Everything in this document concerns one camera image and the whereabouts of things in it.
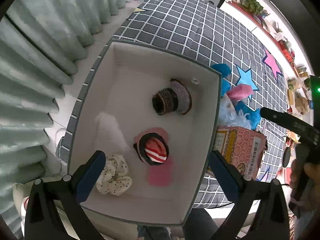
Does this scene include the white storage box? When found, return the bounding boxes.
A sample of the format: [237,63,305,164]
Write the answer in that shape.
[68,40,221,226]

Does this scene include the pink red carton box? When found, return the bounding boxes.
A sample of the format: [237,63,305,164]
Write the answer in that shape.
[213,126,267,180]

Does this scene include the red white striped sock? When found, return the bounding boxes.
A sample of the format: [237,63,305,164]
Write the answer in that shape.
[133,132,169,166]

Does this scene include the blue plush towel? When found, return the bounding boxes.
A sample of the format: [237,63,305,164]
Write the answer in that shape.
[234,101,261,130]

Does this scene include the light blue fluffy toy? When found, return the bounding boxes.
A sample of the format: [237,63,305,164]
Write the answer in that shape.
[217,94,251,129]

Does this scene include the white dotted scrunchie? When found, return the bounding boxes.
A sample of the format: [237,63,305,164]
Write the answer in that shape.
[96,154,132,196]

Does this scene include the black round disc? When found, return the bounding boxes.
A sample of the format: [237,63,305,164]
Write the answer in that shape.
[282,147,291,168]

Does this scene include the grey checked blanket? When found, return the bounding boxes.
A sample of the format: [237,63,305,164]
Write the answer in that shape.
[56,0,287,208]

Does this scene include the blue cloth piece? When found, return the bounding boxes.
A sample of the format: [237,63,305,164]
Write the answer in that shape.
[211,63,231,97]

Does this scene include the black gold knitted roll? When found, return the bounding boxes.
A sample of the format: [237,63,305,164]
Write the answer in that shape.
[152,88,178,115]

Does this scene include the blue jeans leg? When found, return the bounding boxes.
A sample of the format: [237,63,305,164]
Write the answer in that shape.
[137,209,219,240]

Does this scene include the pink foam sponge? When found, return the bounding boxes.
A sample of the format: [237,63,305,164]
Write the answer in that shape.
[226,84,253,101]

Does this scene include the pale green curtain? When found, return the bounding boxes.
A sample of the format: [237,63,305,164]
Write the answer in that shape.
[1,0,131,239]

